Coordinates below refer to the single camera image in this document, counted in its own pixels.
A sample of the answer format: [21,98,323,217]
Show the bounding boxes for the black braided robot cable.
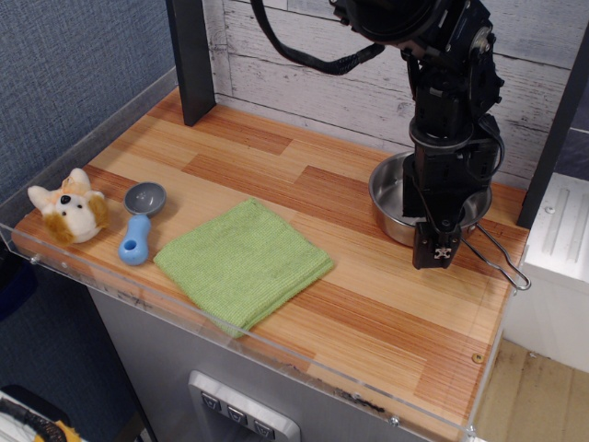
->
[249,0,386,75]

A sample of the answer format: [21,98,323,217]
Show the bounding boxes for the yellow black object bottom left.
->
[1,396,83,441]

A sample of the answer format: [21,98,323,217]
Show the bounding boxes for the clear acrylic table guard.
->
[10,92,527,441]

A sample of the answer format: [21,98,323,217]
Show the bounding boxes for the black frame post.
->
[166,0,216,126]
[516,29,588,228]

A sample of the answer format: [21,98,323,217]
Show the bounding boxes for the blue grey toy scoop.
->
[118,181,167,266]

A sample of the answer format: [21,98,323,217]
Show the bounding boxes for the silver metal pot with handle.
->
[368,152,531,290]

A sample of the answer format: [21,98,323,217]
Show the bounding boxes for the grey toy fridge cabinet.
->
[91,283,466,441]

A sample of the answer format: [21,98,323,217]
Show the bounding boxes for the white aluminium side box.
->
[503,173,588,372]

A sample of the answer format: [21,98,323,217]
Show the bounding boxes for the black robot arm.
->
[332,1,504,269]

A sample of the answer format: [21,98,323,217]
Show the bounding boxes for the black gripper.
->
[402,114,504,270]

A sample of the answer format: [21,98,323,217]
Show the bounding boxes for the green folded microfiber cloth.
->
[154,199,333,338]

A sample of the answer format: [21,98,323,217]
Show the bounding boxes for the plush corgi dog head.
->
[28,168,110,246]

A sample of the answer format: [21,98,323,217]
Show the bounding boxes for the black right frame post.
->
[516,29,588,228]

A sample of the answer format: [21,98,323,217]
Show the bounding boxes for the silver dispenser button panel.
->
[188,370,301,441]

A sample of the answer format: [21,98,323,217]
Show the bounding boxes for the black left frame post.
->
[166,0,216,126]

